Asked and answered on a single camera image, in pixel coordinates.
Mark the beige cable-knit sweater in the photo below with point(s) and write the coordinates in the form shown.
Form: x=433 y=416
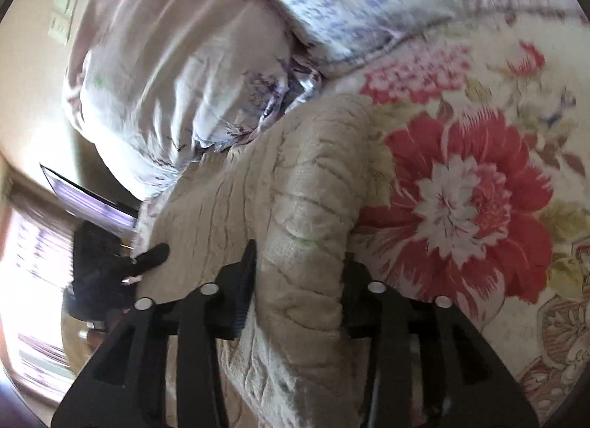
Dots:
x=296 y=190

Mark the pink floral pillow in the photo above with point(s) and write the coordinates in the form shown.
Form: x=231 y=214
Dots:
x=153 y=84

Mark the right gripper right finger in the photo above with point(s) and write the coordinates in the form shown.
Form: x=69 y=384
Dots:
x=428 y=352

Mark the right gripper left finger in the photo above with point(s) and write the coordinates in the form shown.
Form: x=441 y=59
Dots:
x=124 y=383

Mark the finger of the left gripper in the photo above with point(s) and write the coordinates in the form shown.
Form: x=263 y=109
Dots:
x=137 y=266

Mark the floral bed sheet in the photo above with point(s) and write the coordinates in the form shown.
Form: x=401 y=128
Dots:
x=481 y=162

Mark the wall light switch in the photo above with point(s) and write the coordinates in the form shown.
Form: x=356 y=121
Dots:
x=61 y=20

